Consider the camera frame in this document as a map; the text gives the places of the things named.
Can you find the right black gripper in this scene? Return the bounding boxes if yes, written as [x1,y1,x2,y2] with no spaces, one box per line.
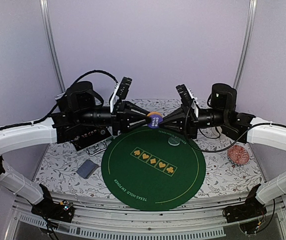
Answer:
[159,103,228,140]

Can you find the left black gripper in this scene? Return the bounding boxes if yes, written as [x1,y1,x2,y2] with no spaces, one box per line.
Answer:
[77,101,152,136]

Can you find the purple small blind button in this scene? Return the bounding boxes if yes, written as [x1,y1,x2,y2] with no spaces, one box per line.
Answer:
[147,115,163,129]

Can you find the aluminium poker chip case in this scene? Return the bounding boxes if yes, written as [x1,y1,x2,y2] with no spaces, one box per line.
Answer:
[51,94,112,155]

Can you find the orange big blind button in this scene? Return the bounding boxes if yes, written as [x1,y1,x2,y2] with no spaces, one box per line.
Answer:
[147,111,162,117]

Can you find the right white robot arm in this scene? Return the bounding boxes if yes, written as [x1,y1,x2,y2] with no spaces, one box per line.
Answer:
[159,83,286,218]

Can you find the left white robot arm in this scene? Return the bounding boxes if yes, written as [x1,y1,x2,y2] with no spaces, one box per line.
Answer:
[0,78,150,217]

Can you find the round green poker mat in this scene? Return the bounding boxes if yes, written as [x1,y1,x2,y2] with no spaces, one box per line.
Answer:
[101,126,206,211]

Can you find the floral patterned table cover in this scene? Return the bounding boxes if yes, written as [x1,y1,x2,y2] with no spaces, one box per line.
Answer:
[34,142,265,204]

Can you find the red patterned small bowl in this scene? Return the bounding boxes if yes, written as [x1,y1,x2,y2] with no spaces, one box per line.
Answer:
[227,145,250,166]

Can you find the blue playing card deck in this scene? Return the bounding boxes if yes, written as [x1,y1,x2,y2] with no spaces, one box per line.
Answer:
[76,159,99,179]

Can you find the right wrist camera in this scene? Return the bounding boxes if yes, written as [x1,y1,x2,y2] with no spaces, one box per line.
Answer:
[176,84,199,118]

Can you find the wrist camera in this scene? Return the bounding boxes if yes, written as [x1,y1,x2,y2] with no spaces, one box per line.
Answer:
[176,84,199,118]
[109,77,132,113]

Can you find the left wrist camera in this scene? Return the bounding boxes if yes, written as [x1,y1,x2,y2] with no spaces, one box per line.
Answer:
[109,77,132,113]

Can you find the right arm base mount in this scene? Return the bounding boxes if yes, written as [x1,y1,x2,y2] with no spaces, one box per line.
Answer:
[223,198,267,223]

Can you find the aluminium front rail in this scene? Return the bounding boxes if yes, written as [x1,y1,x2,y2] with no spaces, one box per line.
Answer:
[6,194,286,240]

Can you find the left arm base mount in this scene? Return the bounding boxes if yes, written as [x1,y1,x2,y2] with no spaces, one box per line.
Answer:
[31,198,75,223]

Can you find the right aluminium frame post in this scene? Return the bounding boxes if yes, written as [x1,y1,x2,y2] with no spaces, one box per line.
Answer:
[233,0,258,90]

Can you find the aluminium frame post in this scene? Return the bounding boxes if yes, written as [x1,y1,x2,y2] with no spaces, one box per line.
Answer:
[233,0,258,90]
[39,0,65,92]

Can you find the left aluminium frame post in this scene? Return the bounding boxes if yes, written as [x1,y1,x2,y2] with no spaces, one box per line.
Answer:
[39,0,65,92]

